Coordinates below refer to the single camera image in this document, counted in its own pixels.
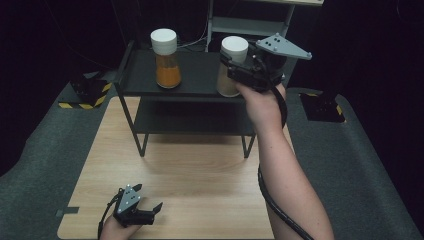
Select grey tape strip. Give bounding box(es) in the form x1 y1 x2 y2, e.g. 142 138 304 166
55 206 80 218

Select white cable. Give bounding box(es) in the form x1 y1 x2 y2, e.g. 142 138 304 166
177 19 210 49

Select grey metal shelving frame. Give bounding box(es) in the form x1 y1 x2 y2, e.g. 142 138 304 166
204 0 324 54

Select person's right hand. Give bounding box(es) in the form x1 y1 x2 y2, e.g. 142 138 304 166
234 81 288 135

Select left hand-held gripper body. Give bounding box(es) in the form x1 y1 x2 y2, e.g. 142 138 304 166
112 184 156 229

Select black metal two-tier rack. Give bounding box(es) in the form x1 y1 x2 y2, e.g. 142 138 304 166
113 39 288 159

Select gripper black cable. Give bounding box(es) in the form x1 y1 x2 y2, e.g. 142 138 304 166
257 83 316 240
97 192 123 240

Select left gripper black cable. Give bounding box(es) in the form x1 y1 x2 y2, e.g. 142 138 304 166
97 192 123 240

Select grey carpet mat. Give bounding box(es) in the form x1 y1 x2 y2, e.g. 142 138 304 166
0 48 424 240

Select beige powder jar white lid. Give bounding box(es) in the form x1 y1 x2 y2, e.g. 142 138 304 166
215 35 250 98

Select orange spice jar white lid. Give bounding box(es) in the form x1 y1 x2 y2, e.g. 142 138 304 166
150 27 183 90

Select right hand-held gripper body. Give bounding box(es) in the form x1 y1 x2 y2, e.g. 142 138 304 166
226 32 313 94

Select person's left hand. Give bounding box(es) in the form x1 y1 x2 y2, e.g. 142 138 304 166
99 215 143 240

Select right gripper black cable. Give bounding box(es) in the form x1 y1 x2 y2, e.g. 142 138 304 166
257 83 316 240

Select black stand base striped tape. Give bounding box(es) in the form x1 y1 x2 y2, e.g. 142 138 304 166
58 73 113 110
298 89 347 124

